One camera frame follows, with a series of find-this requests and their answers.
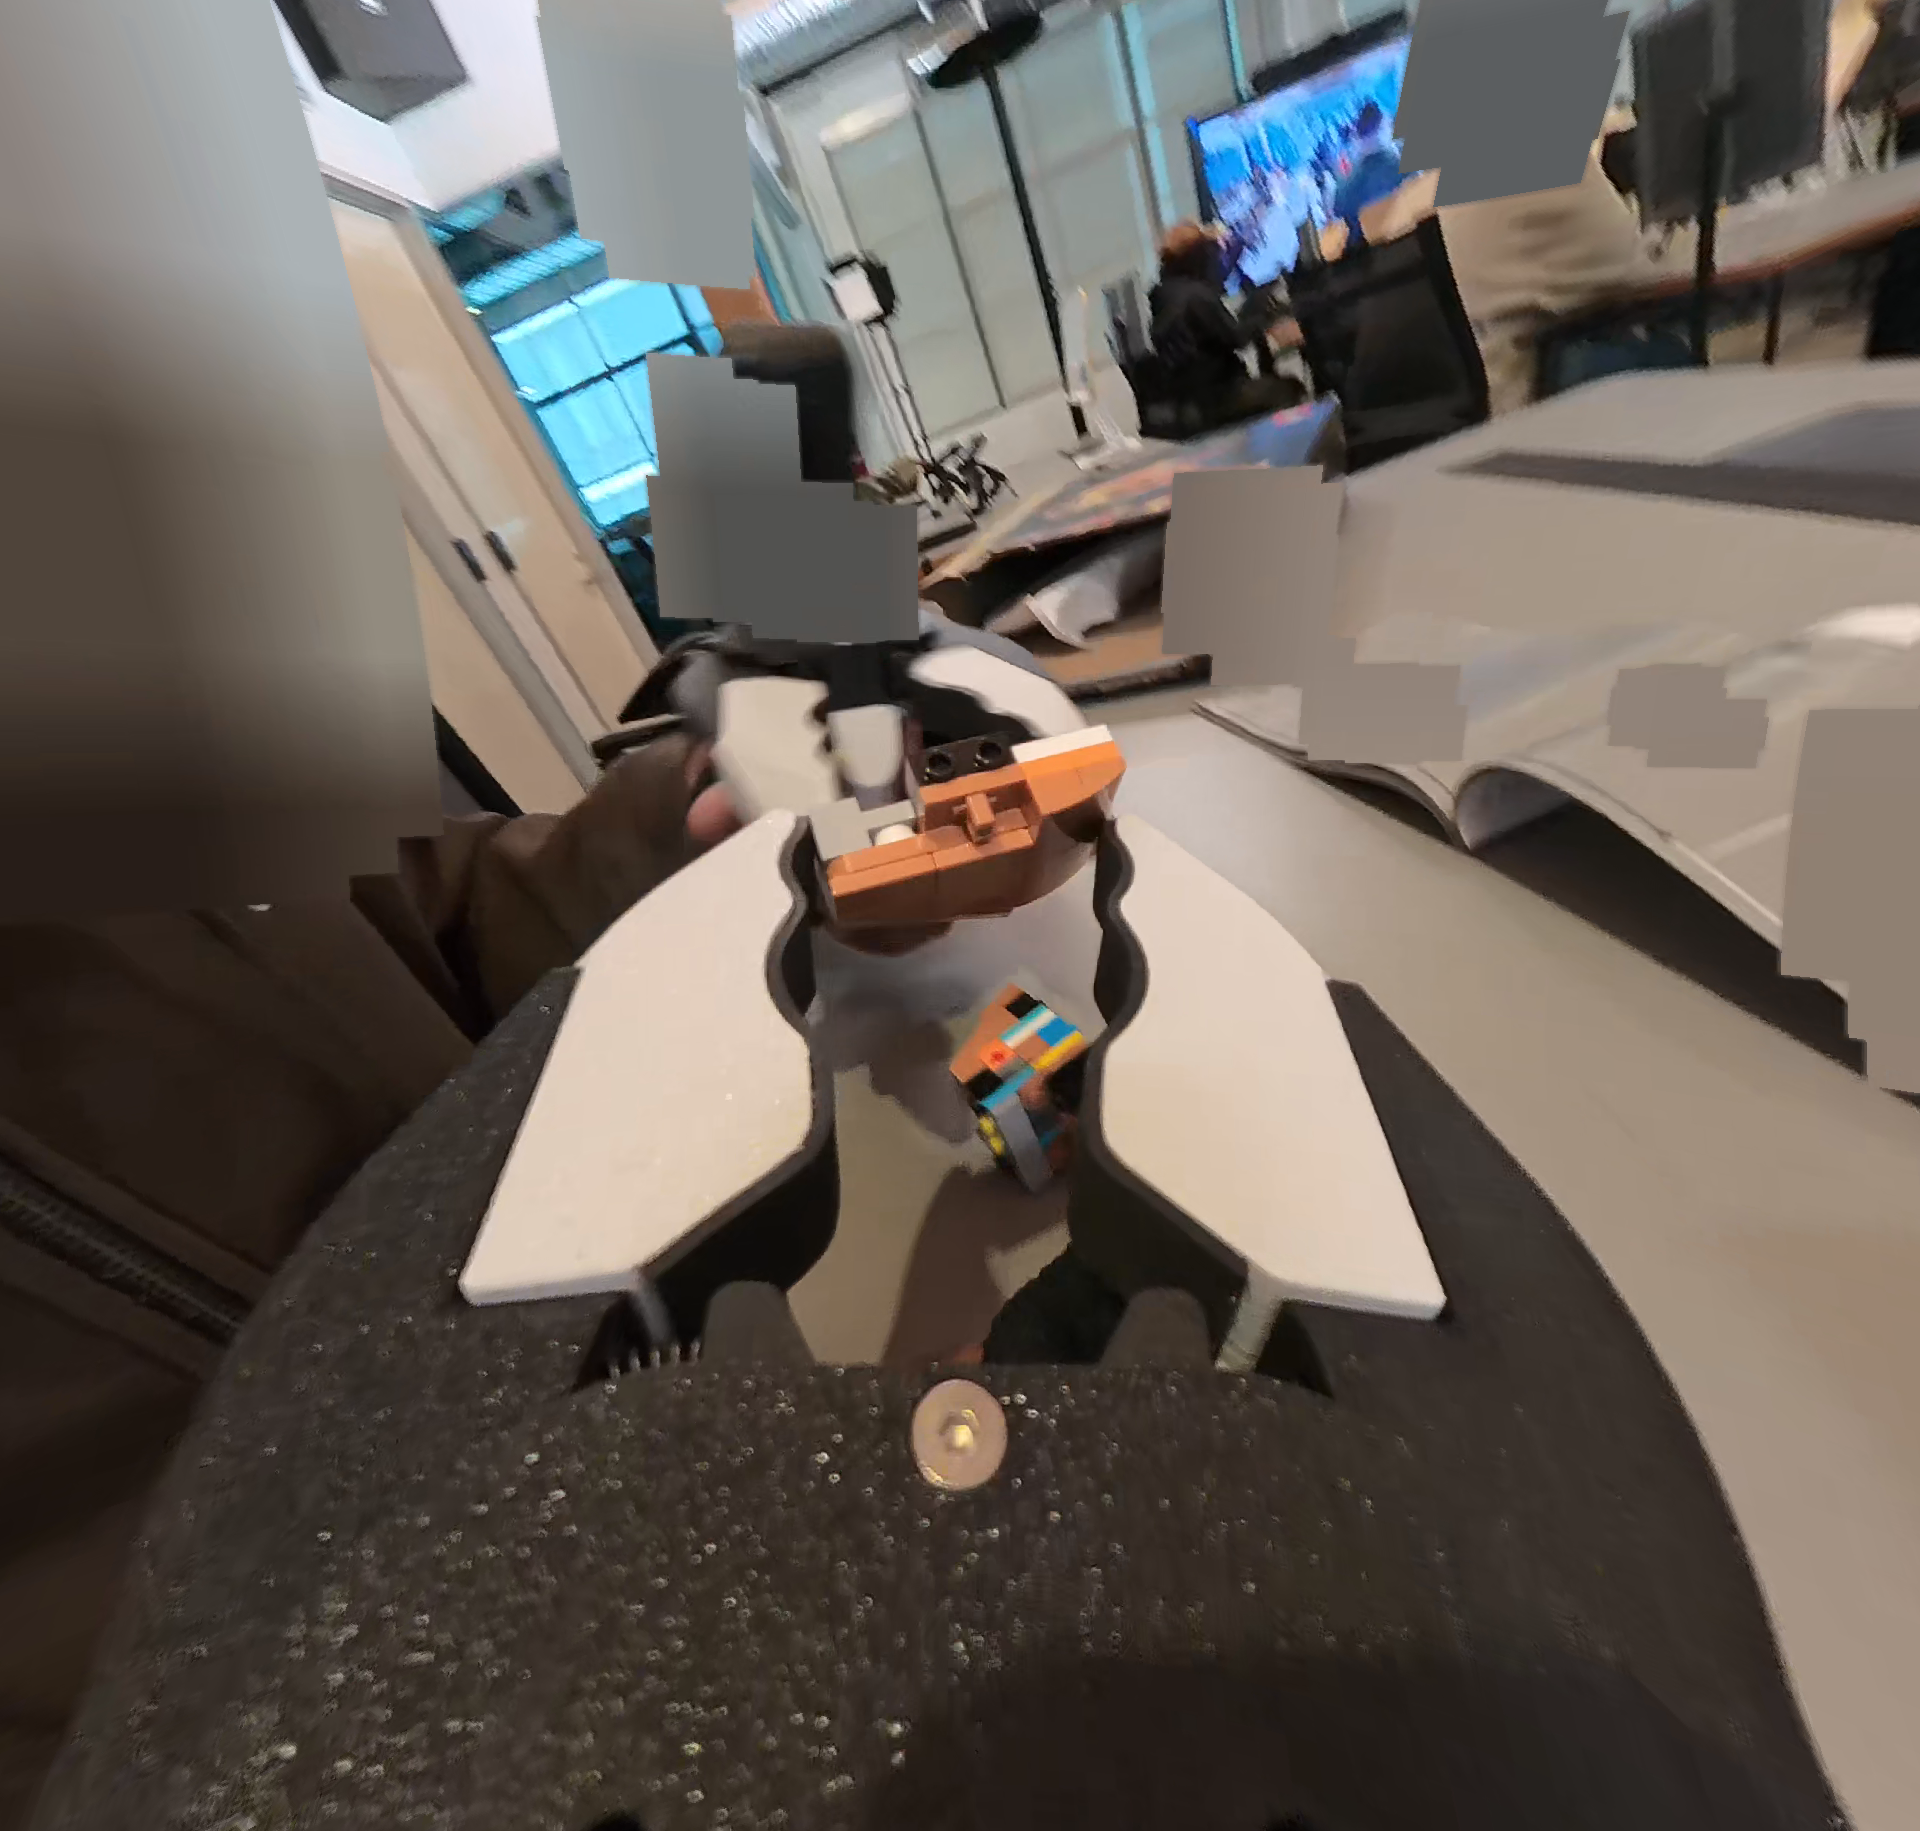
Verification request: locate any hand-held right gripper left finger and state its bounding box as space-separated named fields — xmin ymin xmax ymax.
xmin=460 ymin=813 xmax=838 ymax=1345

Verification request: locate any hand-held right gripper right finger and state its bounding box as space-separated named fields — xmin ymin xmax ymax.
xmin=1072 ymin=823 xmax=1450 ymax=1373

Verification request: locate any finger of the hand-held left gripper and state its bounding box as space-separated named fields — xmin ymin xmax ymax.
xmin=716 ymin=682 xmax=846 ymax=823
xmin=908 ymin=653 xmax=1120 ymax=757

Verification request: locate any brown toy brick piece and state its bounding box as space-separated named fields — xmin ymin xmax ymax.
xmin=812 ymin=724 xmax=1128 ymax=958

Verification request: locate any colourful toy brick build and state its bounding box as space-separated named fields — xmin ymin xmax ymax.
xmin=947 ymin=984 xmax=1092 ymax=1200

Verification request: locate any person's left forearm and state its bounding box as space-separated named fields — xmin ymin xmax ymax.
xmin=352 ymin=753 xmax=722 ymax=1038

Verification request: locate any grey desk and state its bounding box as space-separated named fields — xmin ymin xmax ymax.
xmin=795 ymin=362 xmax=1920 ymax=1831

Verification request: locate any dark desk mat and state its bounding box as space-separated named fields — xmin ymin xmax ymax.
xmin=1446 ymin=403 xmax=1920 ymax=533

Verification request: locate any printed toy box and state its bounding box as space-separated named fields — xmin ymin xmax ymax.
xmin=959 ymin=396 xmax=1347 ymax=557

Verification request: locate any beige cabinet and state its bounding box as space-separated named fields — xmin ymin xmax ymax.
xmin=322 ymin=168 xmax=665 ymax=813

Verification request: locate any grey instruction booklet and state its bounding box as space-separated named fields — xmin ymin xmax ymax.
xmin=1198 ymin=606 xmax=1920 ymax=1007

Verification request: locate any person's brown jacket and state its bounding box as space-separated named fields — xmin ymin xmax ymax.
xmin=0 ymin=901 xmax=496 ymax=1615

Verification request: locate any black office chair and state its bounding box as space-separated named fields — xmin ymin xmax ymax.
xmin=1288 ymin=216 xmax=1492 ymax=473

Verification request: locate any television screen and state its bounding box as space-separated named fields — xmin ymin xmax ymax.
xmin=1186 ymin=40 xmax=1420 ymax=293

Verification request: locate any black floor lamp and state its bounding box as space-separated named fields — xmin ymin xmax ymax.
xmin=919 ymin=0 xmax=1084 ymax=415

